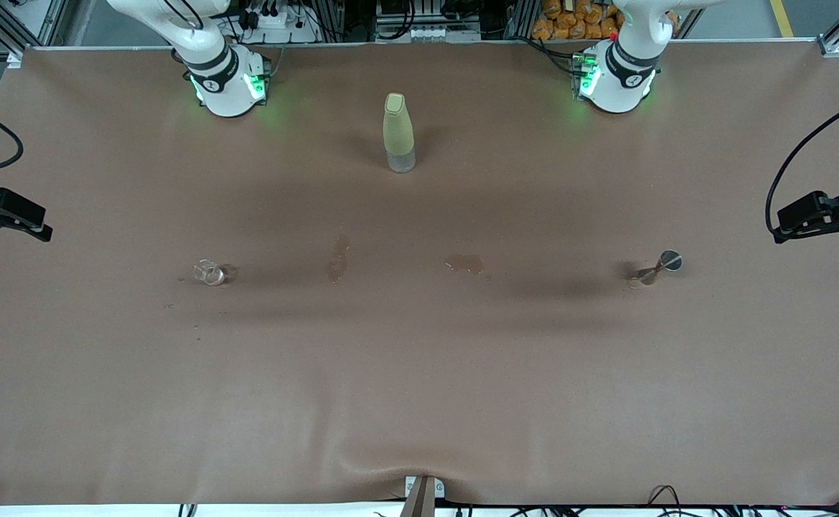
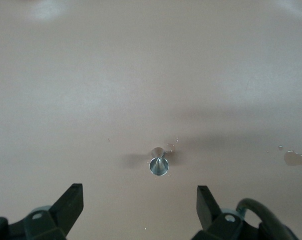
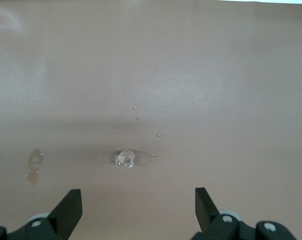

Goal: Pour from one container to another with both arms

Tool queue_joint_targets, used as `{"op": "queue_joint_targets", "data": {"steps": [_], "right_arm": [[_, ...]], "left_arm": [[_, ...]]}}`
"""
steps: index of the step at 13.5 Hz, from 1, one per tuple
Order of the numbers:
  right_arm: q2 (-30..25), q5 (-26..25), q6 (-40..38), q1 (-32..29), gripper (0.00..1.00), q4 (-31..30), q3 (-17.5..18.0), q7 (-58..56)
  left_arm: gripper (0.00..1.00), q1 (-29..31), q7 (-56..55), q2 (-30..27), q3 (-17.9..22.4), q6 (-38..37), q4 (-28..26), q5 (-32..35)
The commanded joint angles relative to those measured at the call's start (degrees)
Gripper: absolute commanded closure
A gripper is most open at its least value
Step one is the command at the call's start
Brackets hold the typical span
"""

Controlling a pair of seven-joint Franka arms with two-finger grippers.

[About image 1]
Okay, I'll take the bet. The steel double jigger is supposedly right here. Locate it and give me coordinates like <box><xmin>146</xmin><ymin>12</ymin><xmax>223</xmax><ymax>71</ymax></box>
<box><xmin>634</xmin><ymin>249</ymin><xmax>683</xmax><ymax>287</ymax></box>

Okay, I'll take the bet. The small clear glass cup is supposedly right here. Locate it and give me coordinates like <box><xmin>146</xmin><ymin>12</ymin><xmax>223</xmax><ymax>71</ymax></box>
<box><xmin>193</xmin><ymin>259</ymin><xmax>228</xmax><ymax>287</ymax></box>

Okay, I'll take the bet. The elongated liquid puddle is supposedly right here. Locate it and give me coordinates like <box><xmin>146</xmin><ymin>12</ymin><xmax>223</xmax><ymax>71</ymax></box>
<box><xmin>327</xmin><ymin>235</ymin><xmax>352</xmax><ymax>284</ymax></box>

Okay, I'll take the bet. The pile of orange bags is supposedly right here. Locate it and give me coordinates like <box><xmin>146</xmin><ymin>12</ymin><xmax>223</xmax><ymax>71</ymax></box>
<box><xmin>532</xmin><ymin>0</ymin><xmax>678</xmax><ymax>41</ymax></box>

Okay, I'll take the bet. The white power strip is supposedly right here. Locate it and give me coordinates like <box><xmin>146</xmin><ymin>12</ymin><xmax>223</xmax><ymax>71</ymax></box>
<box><xmin>241</xmin><ymin>6</ymin><xmax>306</xmax><ymax>33</ymax></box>

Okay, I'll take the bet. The wide liquid puddle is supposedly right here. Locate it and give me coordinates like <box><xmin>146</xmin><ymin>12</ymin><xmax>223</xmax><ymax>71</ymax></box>
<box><xmin>444</xmin><ymin>254</ymin><xmax>486</xmax><ymax>276</ymax></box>

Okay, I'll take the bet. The yellow-green frosted bottle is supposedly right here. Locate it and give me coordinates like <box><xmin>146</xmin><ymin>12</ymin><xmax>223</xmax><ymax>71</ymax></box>
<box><xmin>383</xmin><ymin>92</ymin><xmax>417</xmax><ymax>174</ymax></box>

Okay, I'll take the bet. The brown table mat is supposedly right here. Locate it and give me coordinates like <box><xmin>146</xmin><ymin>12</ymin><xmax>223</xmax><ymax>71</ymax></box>
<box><xmin>0</xmin><ymin>42</ymin><xmax>839</xmax><ymax>507</ymax></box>

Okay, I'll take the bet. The white terminal strip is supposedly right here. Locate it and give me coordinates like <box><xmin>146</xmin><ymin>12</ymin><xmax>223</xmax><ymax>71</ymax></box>
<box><xmin>411</xmin><ymin>27</ymin><xmax>482</xmax><ymax>42</ymax></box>

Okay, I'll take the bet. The metal clamp bracket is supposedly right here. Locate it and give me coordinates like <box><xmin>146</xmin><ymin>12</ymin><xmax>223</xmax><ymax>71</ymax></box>
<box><xmin>399</xmin><ymin>474</ymin><xmax>445</xmax><ymax>517</ymax></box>

